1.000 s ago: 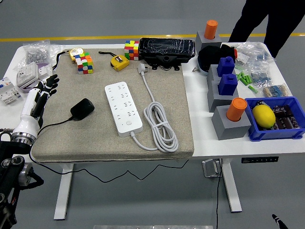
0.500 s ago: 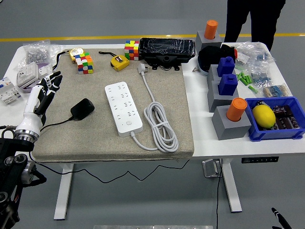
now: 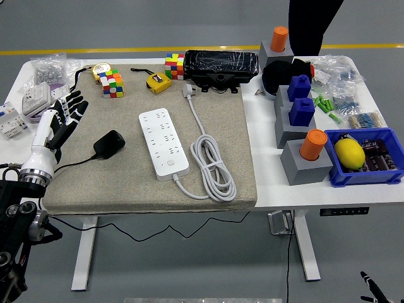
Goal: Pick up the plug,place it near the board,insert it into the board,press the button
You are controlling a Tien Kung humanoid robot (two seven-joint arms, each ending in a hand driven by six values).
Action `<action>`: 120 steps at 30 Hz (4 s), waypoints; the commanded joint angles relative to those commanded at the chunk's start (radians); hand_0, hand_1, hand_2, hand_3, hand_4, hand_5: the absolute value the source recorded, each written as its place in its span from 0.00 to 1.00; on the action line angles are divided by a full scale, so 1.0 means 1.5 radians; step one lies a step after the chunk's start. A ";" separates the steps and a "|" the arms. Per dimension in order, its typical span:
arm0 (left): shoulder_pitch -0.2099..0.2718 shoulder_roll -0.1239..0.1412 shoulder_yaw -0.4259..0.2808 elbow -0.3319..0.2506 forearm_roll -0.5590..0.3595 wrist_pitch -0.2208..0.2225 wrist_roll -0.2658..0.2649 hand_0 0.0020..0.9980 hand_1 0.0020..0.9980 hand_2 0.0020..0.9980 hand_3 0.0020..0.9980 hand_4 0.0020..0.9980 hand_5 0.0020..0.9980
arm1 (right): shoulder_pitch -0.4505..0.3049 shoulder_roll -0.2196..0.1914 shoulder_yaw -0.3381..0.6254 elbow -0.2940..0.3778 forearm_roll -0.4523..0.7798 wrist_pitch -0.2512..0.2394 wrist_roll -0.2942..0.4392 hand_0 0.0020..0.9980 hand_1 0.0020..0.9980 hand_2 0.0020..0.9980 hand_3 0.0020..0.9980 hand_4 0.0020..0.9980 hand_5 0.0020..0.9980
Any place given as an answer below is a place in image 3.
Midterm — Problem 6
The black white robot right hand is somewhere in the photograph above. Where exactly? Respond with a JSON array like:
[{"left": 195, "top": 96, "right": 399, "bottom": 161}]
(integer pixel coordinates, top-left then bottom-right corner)
[{"left": 360, "top": 270, "right": 392, "bottom": 303}]

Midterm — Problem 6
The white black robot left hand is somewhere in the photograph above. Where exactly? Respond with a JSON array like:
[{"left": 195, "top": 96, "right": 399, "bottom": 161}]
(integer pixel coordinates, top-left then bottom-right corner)
[{"left": 21, "top": 90, "right": 90, "bottom": 175}]

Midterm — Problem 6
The black plug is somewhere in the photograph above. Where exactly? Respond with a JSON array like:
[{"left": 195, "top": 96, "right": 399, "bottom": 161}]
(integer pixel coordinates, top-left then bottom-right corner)
[{"left": 92, "top": 129, "right": 126, "bottom": 160}]

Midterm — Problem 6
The white power strip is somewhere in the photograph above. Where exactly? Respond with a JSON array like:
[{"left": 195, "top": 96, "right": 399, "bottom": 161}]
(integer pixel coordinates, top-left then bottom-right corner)
[{"left": 138, "top": 107, "right": 190, "bottom": 182}]

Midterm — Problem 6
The white circuit breaker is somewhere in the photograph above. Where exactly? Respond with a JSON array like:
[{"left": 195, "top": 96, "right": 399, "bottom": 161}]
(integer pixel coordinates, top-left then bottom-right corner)
[{"left": 0, "top": 102, "right": 30, "bottom": 140}]

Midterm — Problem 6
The clear bag of metal nuts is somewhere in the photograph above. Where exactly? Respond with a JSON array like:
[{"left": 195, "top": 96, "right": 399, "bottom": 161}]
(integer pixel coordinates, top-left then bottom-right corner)
[{"left": 18, "top": 52, "right": 68, "bottom": 95}]

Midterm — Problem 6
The white table leg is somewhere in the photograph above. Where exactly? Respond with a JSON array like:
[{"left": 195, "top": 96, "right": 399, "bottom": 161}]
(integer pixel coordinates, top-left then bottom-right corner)
[
  {"left": 71, "top": 216, "right": 98, "bottom": 292},
  {"left": 293, "top": 208, "right": 322, "bottom": 282}
]

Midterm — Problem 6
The clear plastic bag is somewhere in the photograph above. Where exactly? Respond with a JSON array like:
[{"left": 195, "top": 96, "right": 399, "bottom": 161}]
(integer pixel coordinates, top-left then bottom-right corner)
[{"left": 62, "top": 58, "right": 86, "bottom": 85}]

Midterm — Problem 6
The black table control panel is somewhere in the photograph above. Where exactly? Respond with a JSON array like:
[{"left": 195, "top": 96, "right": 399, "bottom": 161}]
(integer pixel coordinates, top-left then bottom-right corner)
[{"left": 319, "top": 206, "right": 370, "bottom": 217}]

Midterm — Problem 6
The colourful puzzle cube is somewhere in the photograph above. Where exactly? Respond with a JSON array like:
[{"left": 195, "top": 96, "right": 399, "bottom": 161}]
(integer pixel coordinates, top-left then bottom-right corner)
[
  {"left": 98, "top": 69, "right": 124, "bottom": 99},
  {"left": 164, "top": 52, "right": 186, "bottom": 80}
]

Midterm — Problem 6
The yellow round tape measure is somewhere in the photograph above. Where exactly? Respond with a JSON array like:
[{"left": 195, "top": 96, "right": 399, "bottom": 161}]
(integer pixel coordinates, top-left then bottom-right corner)
[{"left": 69, "top": 62, "right": 112, "bottom": 94}]

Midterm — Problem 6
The blue plastic bin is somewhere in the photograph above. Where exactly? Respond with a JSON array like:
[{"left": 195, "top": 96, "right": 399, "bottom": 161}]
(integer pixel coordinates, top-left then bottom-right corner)
[{"left": 323, "top": 127, "right": 404, "bottom": 189}]

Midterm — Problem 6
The yellow square tape measure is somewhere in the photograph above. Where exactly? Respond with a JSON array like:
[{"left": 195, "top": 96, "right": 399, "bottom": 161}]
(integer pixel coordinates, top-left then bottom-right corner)
[{"left": 130, "top": 67, "right": 172, "bottom": 95}]

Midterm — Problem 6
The dark brown capacitor heap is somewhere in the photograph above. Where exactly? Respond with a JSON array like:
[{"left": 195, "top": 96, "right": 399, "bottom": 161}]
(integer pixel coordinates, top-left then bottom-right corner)
[{"left": 345, "top": 138, "right": 399, "bottom": 174}]

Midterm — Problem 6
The yellow lemon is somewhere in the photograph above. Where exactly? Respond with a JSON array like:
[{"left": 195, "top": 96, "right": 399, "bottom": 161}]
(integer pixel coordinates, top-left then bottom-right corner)
[{"left": 333, "top": 138, "right": 366, "bottom": 170}]

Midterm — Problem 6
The grey block with round hole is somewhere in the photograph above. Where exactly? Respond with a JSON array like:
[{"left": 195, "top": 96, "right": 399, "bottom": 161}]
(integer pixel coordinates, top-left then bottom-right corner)
[
  {"left": 258, "top": 40, "right": 296, "bottom": 72},
  {"left": 280, "top": 138, "right": 334, "bottom": 186}
]

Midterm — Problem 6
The orange cylinder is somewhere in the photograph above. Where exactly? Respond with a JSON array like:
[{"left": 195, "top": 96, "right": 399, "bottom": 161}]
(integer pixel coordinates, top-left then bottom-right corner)
[
  {"left": 299, "top": 129, "right": 328, "bottom": 162},
  {"left": 270, "top": 26, "right": 290, "bottom": 53}
]

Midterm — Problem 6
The taped resistor strip bundle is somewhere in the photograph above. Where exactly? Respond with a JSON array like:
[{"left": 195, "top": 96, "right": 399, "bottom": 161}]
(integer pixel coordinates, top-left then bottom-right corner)
[{"left": 347, "top": 110, "right": 386, "bottom": 129}]

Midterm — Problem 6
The grey block with square hole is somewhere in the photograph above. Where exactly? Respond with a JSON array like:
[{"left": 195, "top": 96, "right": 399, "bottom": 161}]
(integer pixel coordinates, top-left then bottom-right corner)
[
  {"left": 273, "top": 84, "right": 313, "bottom": 111},
  {"left": 273, "top": 105, "right": 318, "bottom": 150}
]

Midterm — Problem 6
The grey-brown mat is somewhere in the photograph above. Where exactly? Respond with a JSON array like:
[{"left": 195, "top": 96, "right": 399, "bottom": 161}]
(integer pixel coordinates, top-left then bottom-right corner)
[{"left": 42, "top": 64, "right": 258, "bottom": 217}]

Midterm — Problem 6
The clear bag of blue resistors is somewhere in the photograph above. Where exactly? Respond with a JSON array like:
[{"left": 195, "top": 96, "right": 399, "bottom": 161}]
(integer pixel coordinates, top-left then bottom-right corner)
[
  {"left": 311, "top": 54, "right": 367, "bottom": 88},
  {"left": 326, "top": 86, "right": 362, "bottom": 116}
]

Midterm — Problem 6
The blue square peg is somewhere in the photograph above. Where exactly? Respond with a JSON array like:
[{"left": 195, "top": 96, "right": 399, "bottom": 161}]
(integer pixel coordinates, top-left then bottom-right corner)
[
  {"left": 288, "top": 97, "right": 316, "bottom": 127},
  {"left": 286, "top": 74, "right": 312, "bottom": 102}
]

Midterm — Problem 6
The black plastic-wrapped case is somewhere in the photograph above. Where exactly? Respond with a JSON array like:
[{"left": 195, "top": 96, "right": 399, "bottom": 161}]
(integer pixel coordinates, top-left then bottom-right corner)
[{"left": 183, "top": 49, "right": 260, "bottom": 94}]

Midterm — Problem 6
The black cloth cap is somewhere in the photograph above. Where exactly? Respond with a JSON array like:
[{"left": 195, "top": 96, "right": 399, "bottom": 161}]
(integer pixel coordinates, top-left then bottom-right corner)
[{"left": 261, "top": 57, "right": 313, "bottom": 101}]

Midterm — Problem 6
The person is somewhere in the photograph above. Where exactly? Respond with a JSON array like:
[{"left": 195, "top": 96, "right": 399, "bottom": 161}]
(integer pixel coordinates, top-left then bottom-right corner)
[{"left": 288, "top": 0, "right": 345, "bottom": 58}]

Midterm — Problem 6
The purple strap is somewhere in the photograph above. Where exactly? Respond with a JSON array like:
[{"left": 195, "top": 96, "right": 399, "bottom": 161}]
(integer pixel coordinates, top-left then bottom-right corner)
[{"left": 27, "top": 80, "right": 73, "bottom": 124}]

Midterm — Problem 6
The white wall socket panel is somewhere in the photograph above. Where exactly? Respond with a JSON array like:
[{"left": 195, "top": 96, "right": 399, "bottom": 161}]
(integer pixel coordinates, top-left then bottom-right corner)
[{"left": 21, "top": 82, "right": 52, "bottom": 116}]

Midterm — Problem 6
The white wall switch panel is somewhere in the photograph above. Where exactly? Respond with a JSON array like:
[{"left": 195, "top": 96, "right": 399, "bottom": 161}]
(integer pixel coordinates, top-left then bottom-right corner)
[{"left": 47, "top": 83, "right": 72, "bottom": 104}]

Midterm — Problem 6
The hanging black cable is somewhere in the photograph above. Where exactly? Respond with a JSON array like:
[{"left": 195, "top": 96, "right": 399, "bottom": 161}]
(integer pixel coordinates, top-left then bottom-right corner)
[{"left": 285, "top": 210, "right": 296, "bottom": 303}]

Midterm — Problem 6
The silver metal bracket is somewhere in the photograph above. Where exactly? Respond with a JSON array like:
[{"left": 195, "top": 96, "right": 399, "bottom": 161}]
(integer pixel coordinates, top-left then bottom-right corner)
[{"left": 267, "top": 210, "right": 294, "bottom": 236}]

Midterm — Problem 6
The thin black plug cord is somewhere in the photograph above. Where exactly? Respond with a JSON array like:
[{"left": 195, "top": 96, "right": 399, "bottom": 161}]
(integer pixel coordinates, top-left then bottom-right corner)
[{"left": 47, "top": 156, "right": 251, "bottom": 243}]

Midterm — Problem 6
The white power strip cord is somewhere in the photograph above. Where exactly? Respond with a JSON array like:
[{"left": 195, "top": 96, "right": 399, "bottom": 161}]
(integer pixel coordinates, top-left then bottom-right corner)
[{"left": 172, "top": 82, "right": 237, "bottom": 203}]

